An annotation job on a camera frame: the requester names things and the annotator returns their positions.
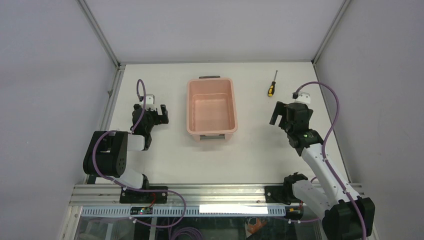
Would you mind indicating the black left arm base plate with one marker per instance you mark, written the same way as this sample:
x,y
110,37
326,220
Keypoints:
x,y
143,195

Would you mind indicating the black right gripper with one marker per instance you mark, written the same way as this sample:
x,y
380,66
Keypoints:
x,y
279,110

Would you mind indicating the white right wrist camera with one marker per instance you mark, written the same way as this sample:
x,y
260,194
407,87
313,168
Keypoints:
x,y
303,98

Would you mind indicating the orange object under table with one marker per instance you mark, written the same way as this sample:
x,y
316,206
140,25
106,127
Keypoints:
x,y
254,224

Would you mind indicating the grey slotted cable duct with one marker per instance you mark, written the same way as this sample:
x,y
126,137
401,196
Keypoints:
x,y
203,210

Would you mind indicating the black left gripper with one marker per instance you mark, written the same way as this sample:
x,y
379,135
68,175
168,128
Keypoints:
x,y
159,119

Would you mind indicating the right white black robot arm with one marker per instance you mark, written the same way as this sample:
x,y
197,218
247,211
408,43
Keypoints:
x,y
344,214

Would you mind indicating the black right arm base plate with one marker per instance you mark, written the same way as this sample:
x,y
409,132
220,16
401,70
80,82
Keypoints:
x,y
279,194

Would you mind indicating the yellow black screwdriver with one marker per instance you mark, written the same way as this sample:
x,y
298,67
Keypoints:
x,y
271,89

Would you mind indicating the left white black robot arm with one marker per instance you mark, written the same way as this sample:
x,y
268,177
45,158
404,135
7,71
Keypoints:
x,y
106,155

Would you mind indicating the aluminium mounting rail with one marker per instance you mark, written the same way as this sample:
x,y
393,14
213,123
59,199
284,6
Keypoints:
x,y
193,194

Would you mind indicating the pink plastic bin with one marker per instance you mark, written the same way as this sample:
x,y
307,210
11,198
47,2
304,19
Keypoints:
x,y
211,113

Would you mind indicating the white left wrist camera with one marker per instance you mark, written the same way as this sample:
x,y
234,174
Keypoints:
x,y
149,101

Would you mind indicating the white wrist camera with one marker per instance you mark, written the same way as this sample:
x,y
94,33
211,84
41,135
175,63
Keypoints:
x,y
303,98
149,101

